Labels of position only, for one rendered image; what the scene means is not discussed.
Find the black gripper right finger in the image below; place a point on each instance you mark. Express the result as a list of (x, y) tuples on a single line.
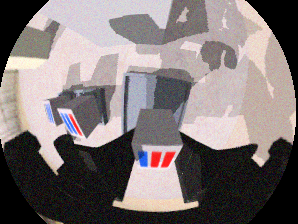
[(198, 166)]

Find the white flat panel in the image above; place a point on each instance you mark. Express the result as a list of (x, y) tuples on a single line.
[(268, 111)]

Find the grey cylinder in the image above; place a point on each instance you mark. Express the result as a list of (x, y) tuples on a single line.
[(66, 137)]

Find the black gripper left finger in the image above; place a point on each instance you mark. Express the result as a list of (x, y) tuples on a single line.
[(112, 163)]

